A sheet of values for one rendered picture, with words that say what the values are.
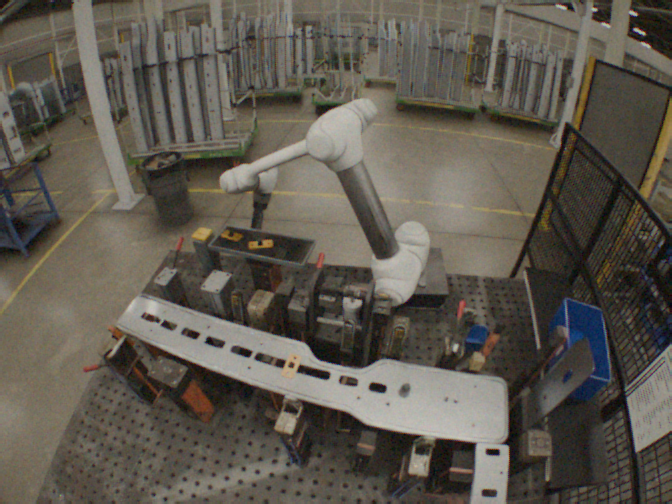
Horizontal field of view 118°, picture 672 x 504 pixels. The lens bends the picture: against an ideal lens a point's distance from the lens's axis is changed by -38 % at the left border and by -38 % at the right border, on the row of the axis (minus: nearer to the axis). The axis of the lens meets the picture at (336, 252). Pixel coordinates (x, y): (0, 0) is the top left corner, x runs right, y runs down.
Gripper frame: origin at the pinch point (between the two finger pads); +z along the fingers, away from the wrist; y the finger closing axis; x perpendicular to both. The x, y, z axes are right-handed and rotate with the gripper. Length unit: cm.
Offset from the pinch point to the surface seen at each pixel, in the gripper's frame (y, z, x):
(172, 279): -43, -4, 38
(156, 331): -63, 3, 43
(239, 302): -64, -14, 14
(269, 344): -78, -8, 5
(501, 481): -142, -19, -40
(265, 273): -51, -16, 4
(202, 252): -36.0, -12.9, 26.8
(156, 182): 163, 48, 77
